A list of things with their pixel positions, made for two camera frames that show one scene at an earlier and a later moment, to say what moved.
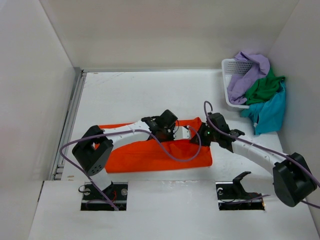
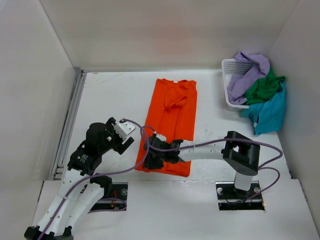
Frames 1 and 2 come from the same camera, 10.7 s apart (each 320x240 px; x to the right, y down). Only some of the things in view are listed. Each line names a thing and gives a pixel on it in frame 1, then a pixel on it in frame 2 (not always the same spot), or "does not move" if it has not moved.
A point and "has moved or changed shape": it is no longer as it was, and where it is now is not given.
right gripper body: x=200 y=135 → x=152 y=155
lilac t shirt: x=239 y=85 does not move
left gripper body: x=164 y=135 → x=116 y=139
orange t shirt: x=146 y=154 has moved or changed shape
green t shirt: x=264 y=88 does not move
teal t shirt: x=268 y=116 does not move
